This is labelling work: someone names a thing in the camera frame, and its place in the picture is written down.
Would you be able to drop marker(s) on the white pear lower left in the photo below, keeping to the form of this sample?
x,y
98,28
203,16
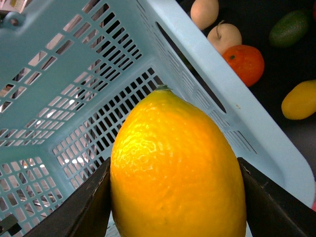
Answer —
x,y
223,36

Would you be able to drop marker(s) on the yellow lemon smaller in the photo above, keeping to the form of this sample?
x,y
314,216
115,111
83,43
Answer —
x,y
300,102

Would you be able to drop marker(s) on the light teal shopping basket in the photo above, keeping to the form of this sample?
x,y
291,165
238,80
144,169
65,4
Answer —
x,y
71,71

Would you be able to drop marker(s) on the white pear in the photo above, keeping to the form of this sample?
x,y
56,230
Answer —
x,y
223,36
204,13

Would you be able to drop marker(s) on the yellow lemon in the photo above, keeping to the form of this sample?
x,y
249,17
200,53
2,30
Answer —
x,y
173,173

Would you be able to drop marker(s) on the white pear upper left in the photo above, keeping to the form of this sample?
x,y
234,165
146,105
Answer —
x,y
204,13

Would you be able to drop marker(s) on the green lime centre lower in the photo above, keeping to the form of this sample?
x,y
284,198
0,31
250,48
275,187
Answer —
x,y
291,28

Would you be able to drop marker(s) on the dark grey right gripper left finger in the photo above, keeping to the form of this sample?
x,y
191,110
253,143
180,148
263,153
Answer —
x,y
85,213

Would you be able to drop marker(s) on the large orange centre left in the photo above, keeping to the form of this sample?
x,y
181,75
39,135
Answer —
x,y
247,62

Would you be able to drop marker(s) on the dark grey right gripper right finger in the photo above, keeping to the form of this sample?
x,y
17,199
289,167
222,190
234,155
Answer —
x,y
271,210

